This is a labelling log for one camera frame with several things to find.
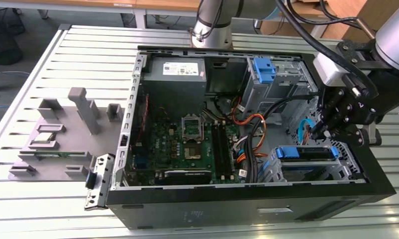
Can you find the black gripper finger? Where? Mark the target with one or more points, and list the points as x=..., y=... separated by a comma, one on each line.
x=352, y=135
x=336, y=107

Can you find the hard disk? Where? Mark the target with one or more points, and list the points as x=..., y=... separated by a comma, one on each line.
x=288, y=152

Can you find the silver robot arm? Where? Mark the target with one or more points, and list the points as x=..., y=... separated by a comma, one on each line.
x=213, y=22

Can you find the metal disk bay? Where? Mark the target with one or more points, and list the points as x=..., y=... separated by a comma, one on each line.
x=312, y=163

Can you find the metal drive cage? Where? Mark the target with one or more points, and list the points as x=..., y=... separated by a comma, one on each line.
x=280, y=92

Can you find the black RAM slot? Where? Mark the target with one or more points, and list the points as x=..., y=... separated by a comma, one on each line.
x=226, y=149
x=217, y=149

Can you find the wooden panel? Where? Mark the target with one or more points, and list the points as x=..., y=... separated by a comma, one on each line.
x=376, y=6

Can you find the wooden top desk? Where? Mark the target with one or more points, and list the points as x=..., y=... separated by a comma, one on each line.
x=86, y=3
x=308, y=13

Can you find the CPU socket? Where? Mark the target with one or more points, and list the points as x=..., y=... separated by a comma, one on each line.
x=193, y=152

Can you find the black PC case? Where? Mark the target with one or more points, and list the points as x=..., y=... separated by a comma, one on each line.
x=220, y=206

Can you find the grey power supply unit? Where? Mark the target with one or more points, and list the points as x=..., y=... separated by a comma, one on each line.
x=173, y=94

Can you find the black graphics card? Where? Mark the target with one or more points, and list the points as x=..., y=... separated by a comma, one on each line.
x=186, y=174

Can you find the green motherboard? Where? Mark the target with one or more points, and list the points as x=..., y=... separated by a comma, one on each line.
x=166, y=149

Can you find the grey parts rack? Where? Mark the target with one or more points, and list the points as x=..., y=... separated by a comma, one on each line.
x=73, y=142

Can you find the green RAM stick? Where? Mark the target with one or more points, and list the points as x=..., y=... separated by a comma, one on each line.
x=53, y=155

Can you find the silver CPU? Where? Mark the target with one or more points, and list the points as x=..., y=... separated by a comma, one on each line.
x=43, y=137

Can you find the black mesh bin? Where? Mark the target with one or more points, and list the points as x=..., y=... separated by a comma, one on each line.
x=7, y=49

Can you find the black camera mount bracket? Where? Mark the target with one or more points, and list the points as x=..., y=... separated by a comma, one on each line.
x=352, y=47

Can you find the grey metal card bracket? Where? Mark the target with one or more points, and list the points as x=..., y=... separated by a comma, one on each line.
x=103, y=174

